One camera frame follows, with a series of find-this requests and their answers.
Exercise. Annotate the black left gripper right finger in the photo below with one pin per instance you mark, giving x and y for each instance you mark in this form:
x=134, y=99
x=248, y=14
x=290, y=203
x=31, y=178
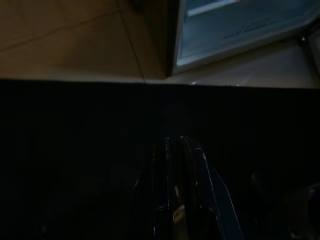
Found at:
x=205, y=200

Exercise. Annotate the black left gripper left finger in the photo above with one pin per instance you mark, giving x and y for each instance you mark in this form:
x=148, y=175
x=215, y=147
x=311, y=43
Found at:
x=162, y=200

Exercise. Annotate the silver fridge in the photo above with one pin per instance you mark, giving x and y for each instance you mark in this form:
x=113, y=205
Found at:
x=225, y=32

